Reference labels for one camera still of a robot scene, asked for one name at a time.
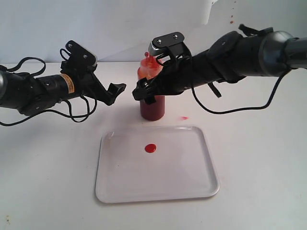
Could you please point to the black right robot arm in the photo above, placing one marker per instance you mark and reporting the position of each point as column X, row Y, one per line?
column 234, row 56

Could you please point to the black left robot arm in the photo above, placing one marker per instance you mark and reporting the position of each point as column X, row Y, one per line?
column 31, row 93

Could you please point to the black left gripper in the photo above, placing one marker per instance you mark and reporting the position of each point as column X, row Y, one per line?
column 85, row 80

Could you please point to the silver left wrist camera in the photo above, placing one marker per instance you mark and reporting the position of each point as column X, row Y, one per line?
column 80, row 55

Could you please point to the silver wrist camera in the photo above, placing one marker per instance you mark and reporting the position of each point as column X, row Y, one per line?
column 159, row 44
column 80, row 55

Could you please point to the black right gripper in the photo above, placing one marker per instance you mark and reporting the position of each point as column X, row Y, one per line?
column 175, row 77

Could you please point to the white rectangular plastic tray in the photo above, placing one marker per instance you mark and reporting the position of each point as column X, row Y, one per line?
column 180, row 168

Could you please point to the red sauce blob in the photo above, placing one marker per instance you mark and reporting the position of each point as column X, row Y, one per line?
column 150, row 148

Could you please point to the small red table stain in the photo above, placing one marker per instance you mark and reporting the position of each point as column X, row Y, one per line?
column 182, row 118

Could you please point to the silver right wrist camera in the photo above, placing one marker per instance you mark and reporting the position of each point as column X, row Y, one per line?
column 159, row 44

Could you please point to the red sauce squeeze bottle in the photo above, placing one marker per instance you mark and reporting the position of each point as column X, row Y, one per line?
column 148, row 69

